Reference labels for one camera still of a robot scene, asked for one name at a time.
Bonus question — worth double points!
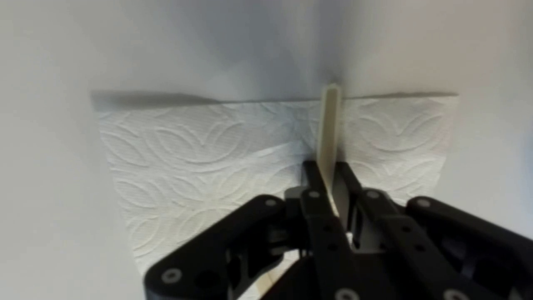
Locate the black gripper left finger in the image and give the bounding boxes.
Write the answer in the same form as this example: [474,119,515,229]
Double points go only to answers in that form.
[144,158,364,300]

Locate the white embossed paper napkin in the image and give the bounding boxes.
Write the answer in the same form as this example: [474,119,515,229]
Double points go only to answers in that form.
[91,89,462,274]

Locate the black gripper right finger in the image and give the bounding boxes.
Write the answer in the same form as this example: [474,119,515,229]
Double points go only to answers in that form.
[337,159,533,300]

